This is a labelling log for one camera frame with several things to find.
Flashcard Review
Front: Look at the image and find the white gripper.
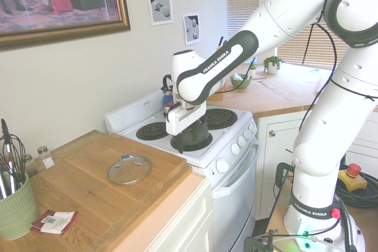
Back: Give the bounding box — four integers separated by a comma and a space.
165, 101, 207, 155

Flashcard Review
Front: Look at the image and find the glass pot lid metal handle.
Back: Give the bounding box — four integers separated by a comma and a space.
107, 154, 152, 185

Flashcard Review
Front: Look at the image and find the green plant in white pot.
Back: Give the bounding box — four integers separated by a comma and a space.
262, 55, 284, 75

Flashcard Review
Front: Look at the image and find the clear glass jar silver lid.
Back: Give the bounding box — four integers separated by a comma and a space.
25, 153, 38, 178

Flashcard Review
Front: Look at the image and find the dark green saucepan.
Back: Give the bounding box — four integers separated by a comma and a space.
176, 115, 210, 147

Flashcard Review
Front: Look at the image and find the large black coil burner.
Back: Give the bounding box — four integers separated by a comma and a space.
203, 107, 239, 131

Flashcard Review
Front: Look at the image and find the white electric stove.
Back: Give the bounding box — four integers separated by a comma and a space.
105, 89, 261, 252

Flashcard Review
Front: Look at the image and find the cream cabinet with drawers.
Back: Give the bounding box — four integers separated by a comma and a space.
118, 175, 215, 252

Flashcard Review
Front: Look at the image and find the green ceramic bowl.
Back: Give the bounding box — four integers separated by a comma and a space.
229, 73, 253, 90

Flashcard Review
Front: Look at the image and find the cream cabinet with door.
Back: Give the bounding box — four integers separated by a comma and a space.
255, 110, 378, 220

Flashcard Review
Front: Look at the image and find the large oak wooden board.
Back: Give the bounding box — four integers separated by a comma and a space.
0, 129, 194, 252

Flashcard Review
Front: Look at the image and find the grey printed paper sheet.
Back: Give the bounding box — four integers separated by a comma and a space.
146, 0, 174, 26
182, 12, 201, 46

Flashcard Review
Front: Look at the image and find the black metal clamp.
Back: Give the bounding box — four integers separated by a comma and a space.
243, 228, 280, 252

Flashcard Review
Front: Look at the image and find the glass jar with white label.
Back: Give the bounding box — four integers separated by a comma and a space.
37, 145, 56, 173

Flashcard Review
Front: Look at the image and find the red and white packet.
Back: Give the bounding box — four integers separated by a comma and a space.
31, 210, 77, 235

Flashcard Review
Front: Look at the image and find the yellow emergency stop red button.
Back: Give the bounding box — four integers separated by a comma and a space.
338, 163, 370, 192

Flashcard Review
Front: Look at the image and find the silver metal utensil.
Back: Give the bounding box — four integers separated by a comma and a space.
1, 142, 15, 199

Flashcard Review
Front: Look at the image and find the black pointed utensil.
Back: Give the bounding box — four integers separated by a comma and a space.
1, 118, 10, 158

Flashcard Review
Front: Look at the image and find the green ribbed utensil cup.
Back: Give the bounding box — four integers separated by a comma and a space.
0, 172, 40, 241

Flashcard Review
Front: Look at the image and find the blue kettle black handle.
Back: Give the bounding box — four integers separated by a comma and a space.
161, 74, 175, 110

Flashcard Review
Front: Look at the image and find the white oven door handle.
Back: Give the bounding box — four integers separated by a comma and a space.
212, 142, 261, 199

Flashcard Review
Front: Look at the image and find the black wire whisk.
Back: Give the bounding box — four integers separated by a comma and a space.
0, 133, 27, 188

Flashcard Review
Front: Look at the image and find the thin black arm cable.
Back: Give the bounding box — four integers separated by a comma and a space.
273, 0, 378, 235

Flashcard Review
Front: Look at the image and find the coiled black cable bundle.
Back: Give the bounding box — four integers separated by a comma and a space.
336, 172, 378, 208

